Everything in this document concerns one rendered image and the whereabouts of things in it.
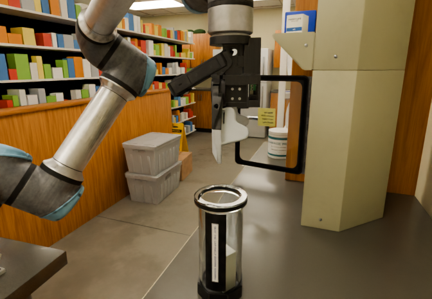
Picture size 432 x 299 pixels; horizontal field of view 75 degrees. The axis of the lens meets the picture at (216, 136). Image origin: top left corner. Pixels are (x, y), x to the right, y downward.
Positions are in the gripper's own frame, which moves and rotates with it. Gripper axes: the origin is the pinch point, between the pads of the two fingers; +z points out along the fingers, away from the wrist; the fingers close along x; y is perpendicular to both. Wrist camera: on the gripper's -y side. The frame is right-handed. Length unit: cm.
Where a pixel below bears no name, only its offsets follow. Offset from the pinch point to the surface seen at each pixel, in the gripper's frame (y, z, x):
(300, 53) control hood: 19.3, -18.9, 32.4
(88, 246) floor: -123, 124, 143
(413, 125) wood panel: 66, 6, 60
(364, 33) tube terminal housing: 34, -23, 30
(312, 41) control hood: 22.0, -21.9, 31.7
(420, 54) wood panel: 65, -19, 60
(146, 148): -95, 60, 216
